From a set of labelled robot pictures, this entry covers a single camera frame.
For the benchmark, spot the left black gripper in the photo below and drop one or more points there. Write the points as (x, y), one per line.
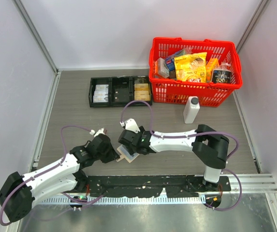
(112, 155)

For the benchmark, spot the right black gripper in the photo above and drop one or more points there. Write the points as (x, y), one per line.
(142, 130)

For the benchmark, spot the beige leather card holder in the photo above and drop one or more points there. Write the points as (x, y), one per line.
(125, 154)

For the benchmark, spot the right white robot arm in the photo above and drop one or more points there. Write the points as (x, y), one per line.
(208, 145)

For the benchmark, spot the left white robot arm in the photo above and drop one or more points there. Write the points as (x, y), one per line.
(22, 192)

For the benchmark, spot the black card in tray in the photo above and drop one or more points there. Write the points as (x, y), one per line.
(120, 94)

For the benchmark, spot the gold cards stack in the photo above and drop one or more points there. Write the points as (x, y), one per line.
(141, 92)

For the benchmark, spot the black three-compartment card tray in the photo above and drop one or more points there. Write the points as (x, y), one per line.
(112, 81)

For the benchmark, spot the white cards stack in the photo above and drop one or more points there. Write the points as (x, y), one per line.
(101, 93)

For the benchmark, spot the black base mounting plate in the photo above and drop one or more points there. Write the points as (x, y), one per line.
(148, 186)

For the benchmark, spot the red plastic shopping basket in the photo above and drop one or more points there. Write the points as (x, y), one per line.
(169, 90)

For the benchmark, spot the white plastic bottle black cap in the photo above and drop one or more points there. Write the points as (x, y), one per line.
(191, 110)

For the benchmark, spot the grey boxed item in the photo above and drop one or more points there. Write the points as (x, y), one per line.
(161, 69)

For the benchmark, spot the blue snack packet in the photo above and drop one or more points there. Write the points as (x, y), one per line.
(169, 60)

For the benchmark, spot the yellow snack bag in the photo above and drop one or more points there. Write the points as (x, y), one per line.
(191, 67)

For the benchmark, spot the orange snack box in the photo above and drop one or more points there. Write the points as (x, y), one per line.
(210, 66)

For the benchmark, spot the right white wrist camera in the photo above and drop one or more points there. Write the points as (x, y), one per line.
(130, 125)

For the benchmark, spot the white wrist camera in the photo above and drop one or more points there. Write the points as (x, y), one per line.
(96, 133)
(130, 125)

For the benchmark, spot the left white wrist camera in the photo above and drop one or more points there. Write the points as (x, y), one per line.
(96, 133)

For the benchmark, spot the white slotted cable duct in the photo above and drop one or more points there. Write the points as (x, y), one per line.
(162, 199)

